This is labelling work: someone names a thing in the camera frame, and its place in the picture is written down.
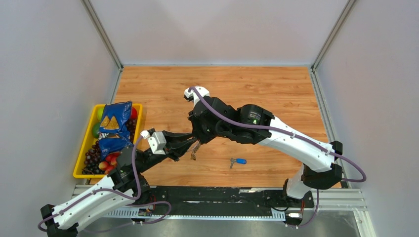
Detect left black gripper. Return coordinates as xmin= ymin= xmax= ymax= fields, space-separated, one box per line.
xmin=138 ymin=129 xmax=198 ymax=172

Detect silver wire keyring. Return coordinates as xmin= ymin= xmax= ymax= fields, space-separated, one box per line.
xmin=191 ymin=141 xmax=201 ymax=160

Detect blue capped key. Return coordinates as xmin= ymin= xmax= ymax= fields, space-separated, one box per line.
xmin=230 ymin=158 xmax=247 ymax=169

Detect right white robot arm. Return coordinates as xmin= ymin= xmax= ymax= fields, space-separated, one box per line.
xmin=185 ymin=95 xmax=342 ymax=206

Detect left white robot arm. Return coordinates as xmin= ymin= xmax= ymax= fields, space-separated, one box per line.
xmin=38 ymin=129 xmax=198 ymax=237

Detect red apple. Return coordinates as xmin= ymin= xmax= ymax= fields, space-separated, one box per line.
xmin=130 ymin=107 xmax=138 ymax=120

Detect blue chips bag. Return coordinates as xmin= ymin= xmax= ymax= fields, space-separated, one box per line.
xmin=98 ymin=101 xmax=132 ymax=160

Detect red peach fruits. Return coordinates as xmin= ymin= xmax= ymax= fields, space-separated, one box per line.
xmin=97 ymin=152 xmax=122 ymax=174

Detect green apple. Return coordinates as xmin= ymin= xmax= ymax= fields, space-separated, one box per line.
xmin=91 ymin=122 xmax=100 ymax=139

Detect purple grape bunch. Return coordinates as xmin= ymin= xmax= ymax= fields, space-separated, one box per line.
xmin=83 ymin=119 xmax=137 ymax=174

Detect lime green fruit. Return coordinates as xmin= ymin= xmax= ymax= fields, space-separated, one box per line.
xmin=96 ymin=107 xmax=104 ymax=121

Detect yellow plastic tray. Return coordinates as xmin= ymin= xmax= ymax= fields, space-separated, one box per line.
xmin=73 ymin=103 xmax=145 ymax=179

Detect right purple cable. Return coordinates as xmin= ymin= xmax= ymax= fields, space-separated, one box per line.
xmin=190 ymin=86 xmax=367 ymax=229

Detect purple cable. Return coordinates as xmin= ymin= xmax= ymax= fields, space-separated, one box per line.
xmin=37 ymin=136 xmax=173 ymax=230
xmin=190 ymin=86 xmax=367 ymax=229

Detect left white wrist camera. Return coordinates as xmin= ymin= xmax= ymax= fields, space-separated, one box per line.
xmin=140 ymin=130 xmax=167 ymax=155

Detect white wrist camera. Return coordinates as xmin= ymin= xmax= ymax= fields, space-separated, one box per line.
xmin=184 ymin=86 xmax=210 ymax=107
xmin=140 ymin=130 xmax=167 ymax=155

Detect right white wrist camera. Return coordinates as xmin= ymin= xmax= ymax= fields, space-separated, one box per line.
xmin=184 ymin=86 xmax=210 ymax=107

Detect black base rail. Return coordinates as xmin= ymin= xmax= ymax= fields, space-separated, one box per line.
xmin=135 ymin=186 xmax=315 ymax=217

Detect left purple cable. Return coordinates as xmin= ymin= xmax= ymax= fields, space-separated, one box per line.
xmin=37 ymin=136 xmax=173 ymax=230

